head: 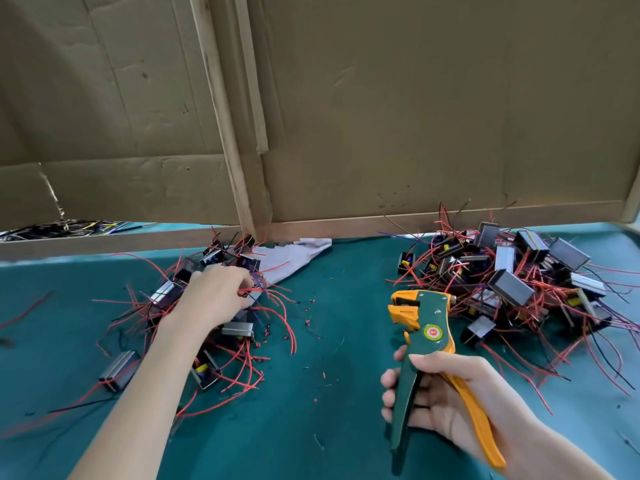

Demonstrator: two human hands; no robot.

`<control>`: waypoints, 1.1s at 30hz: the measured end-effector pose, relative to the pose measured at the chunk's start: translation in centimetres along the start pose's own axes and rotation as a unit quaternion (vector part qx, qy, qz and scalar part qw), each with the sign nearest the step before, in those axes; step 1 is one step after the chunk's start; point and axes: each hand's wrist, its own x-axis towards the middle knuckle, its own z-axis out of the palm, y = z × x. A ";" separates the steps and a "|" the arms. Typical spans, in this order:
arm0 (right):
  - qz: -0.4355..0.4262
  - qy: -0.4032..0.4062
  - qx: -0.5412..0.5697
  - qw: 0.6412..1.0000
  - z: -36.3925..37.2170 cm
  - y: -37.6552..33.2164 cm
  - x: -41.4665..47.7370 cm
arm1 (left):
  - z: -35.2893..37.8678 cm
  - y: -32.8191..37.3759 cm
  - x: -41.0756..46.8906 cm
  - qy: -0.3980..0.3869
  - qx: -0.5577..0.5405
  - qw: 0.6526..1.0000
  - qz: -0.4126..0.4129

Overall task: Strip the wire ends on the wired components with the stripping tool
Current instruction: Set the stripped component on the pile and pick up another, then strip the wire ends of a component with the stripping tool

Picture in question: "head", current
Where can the person's left hand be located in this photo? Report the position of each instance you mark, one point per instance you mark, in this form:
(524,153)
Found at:
(210,300)

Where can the person's right hand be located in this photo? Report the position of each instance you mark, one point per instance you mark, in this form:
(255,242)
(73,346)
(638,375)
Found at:
(460,395)

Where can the person's right forearm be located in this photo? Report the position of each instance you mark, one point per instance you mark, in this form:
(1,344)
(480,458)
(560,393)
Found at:
(560,460)

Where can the person's left forearm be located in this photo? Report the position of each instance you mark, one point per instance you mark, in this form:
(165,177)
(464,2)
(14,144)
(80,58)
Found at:
(130,410)

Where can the crumpled grey plastic bag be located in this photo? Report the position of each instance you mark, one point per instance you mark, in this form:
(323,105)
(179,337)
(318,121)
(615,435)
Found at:
(290,260)

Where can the thin wooden strip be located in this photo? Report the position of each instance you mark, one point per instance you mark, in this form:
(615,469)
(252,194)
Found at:
(252,75)

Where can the creased brown cardboard panel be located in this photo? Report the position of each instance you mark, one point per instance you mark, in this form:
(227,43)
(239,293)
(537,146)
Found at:
(100,95)

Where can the smooth brown cardboard panel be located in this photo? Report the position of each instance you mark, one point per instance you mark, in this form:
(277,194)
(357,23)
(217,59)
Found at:
(450,95)

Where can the short wooden bottom rail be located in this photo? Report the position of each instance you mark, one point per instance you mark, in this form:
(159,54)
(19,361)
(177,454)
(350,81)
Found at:
(110,245)

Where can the long wooden bottom rail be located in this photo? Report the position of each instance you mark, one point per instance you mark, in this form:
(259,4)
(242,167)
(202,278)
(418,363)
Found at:
(450,220)

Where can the wide wooden post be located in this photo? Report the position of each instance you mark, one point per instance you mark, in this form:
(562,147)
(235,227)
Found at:
(225,115)

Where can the wooden corner post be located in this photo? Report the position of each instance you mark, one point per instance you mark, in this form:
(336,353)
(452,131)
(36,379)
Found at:
(632,200)

